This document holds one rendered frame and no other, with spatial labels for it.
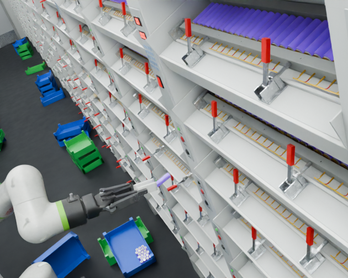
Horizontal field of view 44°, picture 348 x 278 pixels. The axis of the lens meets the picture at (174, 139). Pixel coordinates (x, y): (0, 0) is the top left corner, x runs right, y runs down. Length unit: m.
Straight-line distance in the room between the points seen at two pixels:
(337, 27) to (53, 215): 1.04
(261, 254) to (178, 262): 1.40
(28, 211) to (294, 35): 0.90
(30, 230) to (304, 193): 0.82
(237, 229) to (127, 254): 1.48
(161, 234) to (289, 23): 2.17
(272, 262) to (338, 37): 0.80
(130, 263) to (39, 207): 1.40
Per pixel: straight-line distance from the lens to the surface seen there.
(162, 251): 2.67
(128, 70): 1.58
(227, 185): 1.14
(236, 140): 0.94
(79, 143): 3.94
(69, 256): 2.91
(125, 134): 2.43
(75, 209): 1.33
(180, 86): 1.08
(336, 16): 0.45
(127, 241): 2.73
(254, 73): 0.74
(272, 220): 1.00
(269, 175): 0.82
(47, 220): 1.32
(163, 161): 1.70
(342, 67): 0.47
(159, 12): 1.02
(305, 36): 0.72
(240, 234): 1.27
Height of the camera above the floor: 1.76
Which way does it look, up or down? 28 degrees down
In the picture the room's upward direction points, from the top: 21 degrees counter-clockwise
